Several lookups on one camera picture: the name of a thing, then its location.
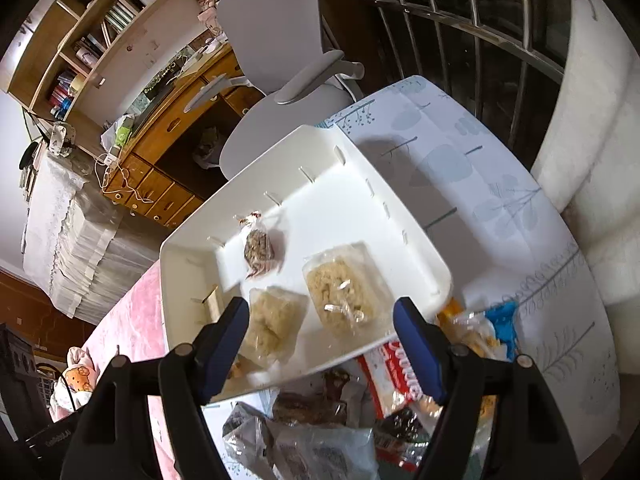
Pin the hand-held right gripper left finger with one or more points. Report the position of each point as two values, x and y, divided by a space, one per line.
227 350

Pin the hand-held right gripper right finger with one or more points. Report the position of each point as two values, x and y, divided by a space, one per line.
417 355

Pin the red white cookie packet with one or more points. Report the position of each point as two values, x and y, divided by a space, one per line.
385 365

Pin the white orange snack packet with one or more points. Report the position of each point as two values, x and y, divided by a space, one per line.
467 332

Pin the dark red snack packet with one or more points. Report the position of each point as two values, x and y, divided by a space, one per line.
400 422

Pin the blue snack packet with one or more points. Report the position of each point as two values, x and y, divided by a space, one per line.
502 325

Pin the brown pastry packet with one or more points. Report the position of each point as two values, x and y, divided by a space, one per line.
310 407

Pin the grey clear snack packet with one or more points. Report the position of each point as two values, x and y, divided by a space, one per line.
300 452

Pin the white plastic bin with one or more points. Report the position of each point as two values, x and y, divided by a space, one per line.
320 210

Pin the small rice cracker packet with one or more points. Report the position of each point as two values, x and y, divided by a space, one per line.
272 320

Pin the pink plush doll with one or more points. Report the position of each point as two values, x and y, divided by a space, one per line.
80 377

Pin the black crate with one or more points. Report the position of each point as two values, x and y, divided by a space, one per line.
20 375

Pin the brown nut snack packet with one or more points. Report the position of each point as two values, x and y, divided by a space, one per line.
257 252

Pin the pink cushion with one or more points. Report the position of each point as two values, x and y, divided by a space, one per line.
130 320

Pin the large rice cracker packet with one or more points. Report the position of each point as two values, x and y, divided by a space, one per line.
335 285

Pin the white lace cloth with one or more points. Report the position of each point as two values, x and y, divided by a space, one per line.
75 220

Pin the grey plastic bag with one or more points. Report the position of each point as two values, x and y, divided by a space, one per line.
207 145

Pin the wooden desk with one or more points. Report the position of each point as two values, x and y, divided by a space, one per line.
165 120

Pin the white green plastic bag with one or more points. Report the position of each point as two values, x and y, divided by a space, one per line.
120 132

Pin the white patterned pouch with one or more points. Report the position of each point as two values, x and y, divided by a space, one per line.
60 137

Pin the wooden bookshelf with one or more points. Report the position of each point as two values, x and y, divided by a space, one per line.
145 45

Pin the grey office chair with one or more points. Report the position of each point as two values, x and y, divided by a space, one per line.
280 35

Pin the metal window grille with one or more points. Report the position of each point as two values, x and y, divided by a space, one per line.
477 27

